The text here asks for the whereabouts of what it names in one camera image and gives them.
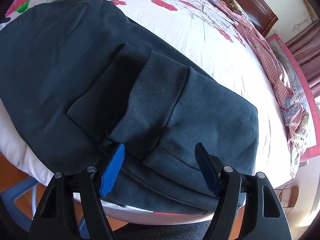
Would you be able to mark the pink bed guard rail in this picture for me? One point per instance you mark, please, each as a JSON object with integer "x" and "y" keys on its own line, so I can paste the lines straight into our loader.
{"x": 302, "y": 90}

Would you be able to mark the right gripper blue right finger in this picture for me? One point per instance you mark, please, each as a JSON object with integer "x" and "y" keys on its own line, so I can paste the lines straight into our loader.
{"x": 210, "y": 167}

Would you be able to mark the wooden headboard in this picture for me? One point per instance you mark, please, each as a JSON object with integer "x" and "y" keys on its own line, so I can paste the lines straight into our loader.
{"x": 240, "y": 2}

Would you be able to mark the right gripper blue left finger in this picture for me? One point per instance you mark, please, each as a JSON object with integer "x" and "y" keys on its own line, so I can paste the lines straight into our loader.
{"x": 110, "y": 170}

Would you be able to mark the wicker basket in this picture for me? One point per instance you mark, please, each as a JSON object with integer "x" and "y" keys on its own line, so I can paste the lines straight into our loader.
{"x": 288, "y": 196}

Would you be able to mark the floral pillow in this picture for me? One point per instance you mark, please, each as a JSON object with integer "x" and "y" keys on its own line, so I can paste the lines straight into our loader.
{"x": 235, "y": 7}

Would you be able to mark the pink dotted quilt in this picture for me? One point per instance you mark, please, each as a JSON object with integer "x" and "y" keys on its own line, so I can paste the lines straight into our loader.
{"x": 294, "y": 113}

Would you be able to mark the black Anta sweatpants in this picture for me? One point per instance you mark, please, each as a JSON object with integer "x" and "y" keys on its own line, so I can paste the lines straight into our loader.
{"x": 78, "y": 77}

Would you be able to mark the operator's dark trouser leg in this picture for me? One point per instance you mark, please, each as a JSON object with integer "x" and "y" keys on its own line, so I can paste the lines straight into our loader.
{"x": 167, "y": 232}

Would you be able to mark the mauve curtain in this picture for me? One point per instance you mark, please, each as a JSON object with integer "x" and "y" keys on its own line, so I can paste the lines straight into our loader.
{"x": 305, "y": 49}

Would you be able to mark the white floral bed sheet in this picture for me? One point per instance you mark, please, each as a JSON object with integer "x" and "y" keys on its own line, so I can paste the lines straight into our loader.
{"x": 206, "y": 36}

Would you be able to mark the blue plastic stool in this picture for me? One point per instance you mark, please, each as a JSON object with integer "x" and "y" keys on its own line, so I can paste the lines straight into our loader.
{"x": 29, "y": 211}

